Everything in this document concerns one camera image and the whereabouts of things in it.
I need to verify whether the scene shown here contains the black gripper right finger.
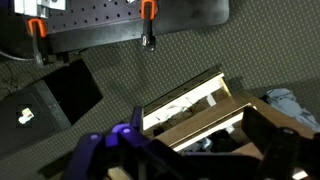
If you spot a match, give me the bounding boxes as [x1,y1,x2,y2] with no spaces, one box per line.
[241,107,320,180]

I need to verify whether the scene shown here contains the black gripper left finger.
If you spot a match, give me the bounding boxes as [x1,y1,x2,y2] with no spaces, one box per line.
[63,106,158,180]

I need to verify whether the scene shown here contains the blue crumpled cloth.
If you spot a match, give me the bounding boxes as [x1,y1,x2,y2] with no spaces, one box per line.
[263,88,320,133]

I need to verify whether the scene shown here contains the black garment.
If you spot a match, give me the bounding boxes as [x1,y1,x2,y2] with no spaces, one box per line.
[179,128,248,154]

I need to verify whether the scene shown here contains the black computer tower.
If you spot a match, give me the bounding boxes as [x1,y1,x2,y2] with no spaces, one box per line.
[0,59,104,161]

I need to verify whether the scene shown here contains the white sticker on tower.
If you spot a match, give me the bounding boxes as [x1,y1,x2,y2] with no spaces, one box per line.
[16,105,35,126]

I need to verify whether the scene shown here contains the pale crumpled garment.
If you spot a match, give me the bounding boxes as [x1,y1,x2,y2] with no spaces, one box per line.
[151,98,214,123]

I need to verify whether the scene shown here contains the orange and black clamp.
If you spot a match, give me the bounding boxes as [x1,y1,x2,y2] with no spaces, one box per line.
[26,18,49,66]
[139,0,158,53]

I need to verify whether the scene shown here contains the black perforated breadboard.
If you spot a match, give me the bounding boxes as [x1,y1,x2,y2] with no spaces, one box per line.
[43,0,148,34]

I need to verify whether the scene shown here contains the silver aluminium extrusion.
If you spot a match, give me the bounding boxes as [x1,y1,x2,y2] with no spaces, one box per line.
[13,0,68,19]

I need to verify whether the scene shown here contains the black cable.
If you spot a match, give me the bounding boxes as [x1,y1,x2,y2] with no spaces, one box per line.
[0,49,38,64]

